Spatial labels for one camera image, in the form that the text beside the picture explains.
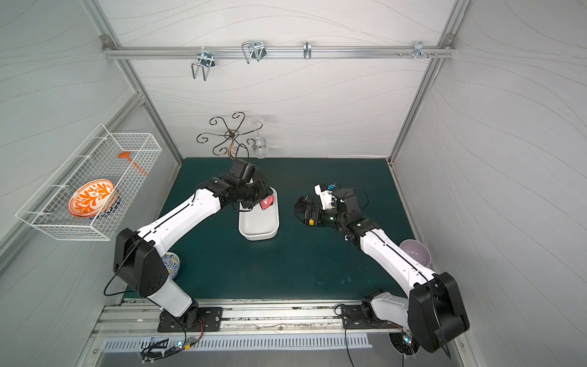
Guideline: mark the right metal hook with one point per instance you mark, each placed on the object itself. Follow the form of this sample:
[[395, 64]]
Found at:
[[418, 52]]

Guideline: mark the wine glass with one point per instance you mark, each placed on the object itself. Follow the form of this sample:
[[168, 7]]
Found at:
[[265, 138]]

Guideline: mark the orange white patterned plate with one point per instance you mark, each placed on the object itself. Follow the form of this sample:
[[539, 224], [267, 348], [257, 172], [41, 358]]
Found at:
[[93, 198]]

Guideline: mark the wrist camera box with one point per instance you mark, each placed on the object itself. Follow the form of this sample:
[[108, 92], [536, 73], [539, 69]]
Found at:
[[242, 171], [325, 192]]

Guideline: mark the white storage box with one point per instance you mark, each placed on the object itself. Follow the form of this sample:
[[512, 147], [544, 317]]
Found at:
[[256, 224]]

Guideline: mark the white vent strip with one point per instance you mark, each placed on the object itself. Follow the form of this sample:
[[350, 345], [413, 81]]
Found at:
[[326, 341]]

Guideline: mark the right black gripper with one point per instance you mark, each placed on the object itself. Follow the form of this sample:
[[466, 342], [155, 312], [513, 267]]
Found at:
[[314, 209]]

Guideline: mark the copper wire glass stand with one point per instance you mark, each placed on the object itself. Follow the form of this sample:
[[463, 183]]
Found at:
[[233, 141]]

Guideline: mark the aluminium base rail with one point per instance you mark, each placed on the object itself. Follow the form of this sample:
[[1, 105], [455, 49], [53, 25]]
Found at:
[[140, 317]]

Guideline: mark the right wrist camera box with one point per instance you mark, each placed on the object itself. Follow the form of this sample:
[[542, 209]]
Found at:
[[325, 192]]

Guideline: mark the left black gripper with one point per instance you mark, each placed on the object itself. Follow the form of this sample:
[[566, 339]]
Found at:
[[259, 193]]

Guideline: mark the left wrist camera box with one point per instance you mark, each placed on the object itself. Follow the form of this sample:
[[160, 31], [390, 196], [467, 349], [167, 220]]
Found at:
[[242, 171]]

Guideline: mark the pink tape measure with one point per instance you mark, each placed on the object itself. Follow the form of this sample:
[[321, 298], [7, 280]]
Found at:
[[267, 202]]

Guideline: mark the loop metal hook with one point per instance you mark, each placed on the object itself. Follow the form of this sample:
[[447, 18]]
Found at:
[[253, 50]]

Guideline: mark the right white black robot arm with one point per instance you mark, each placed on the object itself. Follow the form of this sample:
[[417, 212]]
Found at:
[[433, 312]]

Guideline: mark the round black floor port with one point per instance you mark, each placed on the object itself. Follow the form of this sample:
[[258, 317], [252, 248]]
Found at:
[[404, 343]]

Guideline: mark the double prong metal hook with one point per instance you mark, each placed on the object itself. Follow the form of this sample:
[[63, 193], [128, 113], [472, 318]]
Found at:
[[202, 66]]

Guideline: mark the small metal hook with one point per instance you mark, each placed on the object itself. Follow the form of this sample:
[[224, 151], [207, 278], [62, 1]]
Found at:
[[307, 50]]

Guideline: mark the aluminium top rail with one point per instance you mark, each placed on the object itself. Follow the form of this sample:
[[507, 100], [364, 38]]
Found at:
[[273, 53]]

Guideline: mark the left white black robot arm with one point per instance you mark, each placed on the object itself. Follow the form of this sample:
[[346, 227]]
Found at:
[[139, 253]]

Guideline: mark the blue patterned plate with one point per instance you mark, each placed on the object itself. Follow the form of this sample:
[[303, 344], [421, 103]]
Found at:
[[171, 262]]

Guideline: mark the white wire basket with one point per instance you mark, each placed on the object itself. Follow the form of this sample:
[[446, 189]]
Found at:
[[95, 158]]

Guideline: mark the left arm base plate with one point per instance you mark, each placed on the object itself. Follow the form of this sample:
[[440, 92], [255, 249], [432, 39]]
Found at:
[[208, 319]]

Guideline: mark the lilac bowl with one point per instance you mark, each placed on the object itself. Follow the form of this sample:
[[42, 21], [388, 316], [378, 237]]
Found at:
[[417, 251]]

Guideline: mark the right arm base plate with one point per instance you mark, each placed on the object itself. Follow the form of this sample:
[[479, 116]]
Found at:
[[359, 317]]

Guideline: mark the orange spatula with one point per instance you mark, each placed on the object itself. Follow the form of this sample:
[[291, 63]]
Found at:
[[126, 155]]

